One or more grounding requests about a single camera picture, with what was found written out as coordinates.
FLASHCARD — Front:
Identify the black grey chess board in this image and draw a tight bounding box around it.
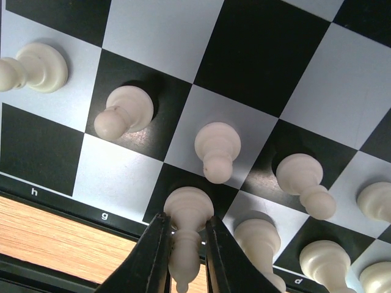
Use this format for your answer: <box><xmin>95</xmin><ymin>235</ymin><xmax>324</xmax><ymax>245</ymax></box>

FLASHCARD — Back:
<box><xmin>1</xmin><ymin>1</ymin><xmax>390</xmax><ymax>292</ymax></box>

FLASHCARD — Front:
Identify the white bishop piece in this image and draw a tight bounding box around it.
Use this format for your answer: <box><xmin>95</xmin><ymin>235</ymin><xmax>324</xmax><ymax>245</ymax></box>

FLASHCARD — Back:
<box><xmin>164</xmin><ymin>187</ymin><xmax>214</xmax><ymax>292</ymax></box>
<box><xmin>233</xmin><ymin>219</ymin><xmax>287</xmax><ymax>292</ymax></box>

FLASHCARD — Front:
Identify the white king piece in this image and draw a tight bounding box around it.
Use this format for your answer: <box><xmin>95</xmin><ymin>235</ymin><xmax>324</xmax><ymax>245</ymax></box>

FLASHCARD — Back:
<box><xmin>359</xmin><ymin>262</ymin><xmax>391</xmax><ymax>293</ymax></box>

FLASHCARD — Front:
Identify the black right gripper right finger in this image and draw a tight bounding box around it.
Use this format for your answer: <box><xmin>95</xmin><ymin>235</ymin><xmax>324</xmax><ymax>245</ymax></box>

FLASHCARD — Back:
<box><xmin>205</xmin><ymin>216</ymin><xmax>277</xmax><ymax>293</ymax></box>

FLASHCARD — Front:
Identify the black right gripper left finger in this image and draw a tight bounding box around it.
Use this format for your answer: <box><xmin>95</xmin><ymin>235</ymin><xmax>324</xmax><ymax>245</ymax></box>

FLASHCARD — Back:
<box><xmin>98</xmin><ymin>212</ymin><xmax>172</xmax><ymax>293</ymax></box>

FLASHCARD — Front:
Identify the white queen piece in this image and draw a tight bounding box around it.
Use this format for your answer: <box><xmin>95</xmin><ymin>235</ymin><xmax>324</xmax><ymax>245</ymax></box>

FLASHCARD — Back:
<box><xmin>299</xmin><ymin>240</ymin><xmax>356</xmax><ymax>292</ymax></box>

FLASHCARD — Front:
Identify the white pawn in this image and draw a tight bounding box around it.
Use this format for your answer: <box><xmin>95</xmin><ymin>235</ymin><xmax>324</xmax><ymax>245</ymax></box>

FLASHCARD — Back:
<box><xmin>1</xmin><ymin>42</ymin><xmax>68</xmax><ymax>93</ymax></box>
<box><xmin>93</xmin><ymin>85</ymin><xmax>154</xmax><ymax>141</ymax></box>
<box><xmin>357</xmin><ymin>182</ymin><xmax>390</xmax><ymax>223</ymax></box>
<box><xmin>194</xmin><ymin>122</ymin><xmax>241</xmax><ymax>184</ymax></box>
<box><xmin>276</xmin><ymin>153</ymin><xmax>337</xmax><ymax>220</ymax></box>

